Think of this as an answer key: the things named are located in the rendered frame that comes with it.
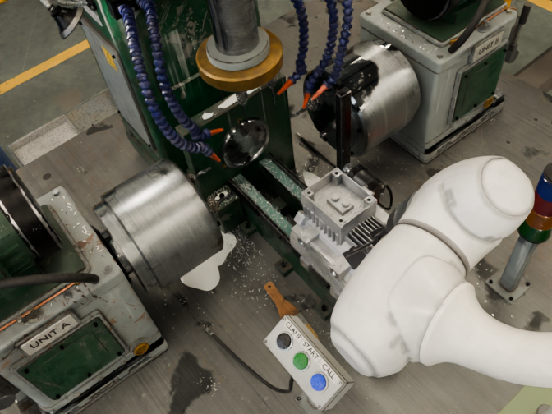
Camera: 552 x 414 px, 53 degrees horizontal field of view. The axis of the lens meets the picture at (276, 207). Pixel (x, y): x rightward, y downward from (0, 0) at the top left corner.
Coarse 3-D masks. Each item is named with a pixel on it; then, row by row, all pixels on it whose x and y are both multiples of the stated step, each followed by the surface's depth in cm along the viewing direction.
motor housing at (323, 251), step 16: (368, 224) 114; (384, 224) 117; (320, 240) 117; (352, 240) 113; (368, 240) 111; (304, 256) 123; (320, 256) 116; (336, 256) 114; (320, 272) 119; (336, 288) 118
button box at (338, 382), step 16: (288, 320) 105; (272, 336) 106; (304, 336) 103; (272, 352) 105; (288, 352) 103; (304, 352) 102; (320, 352) 101; (288, 368) 103; (320, 368) 100; (336, 368) 100; (304, 384) 100; (336, 384) 97; (352, 384) 101; (320, 400) 98; (336, 400) 100
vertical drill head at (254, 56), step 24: (216, 0) 101; (240, 0) 101; (216, 24) 105; (240, 24) 105; (216, 48) 112; (240, 48) 109; (264, 48) 111; (216, 72) 111; (240, 72) 110; (264, 72) 110; (240, 96) 115
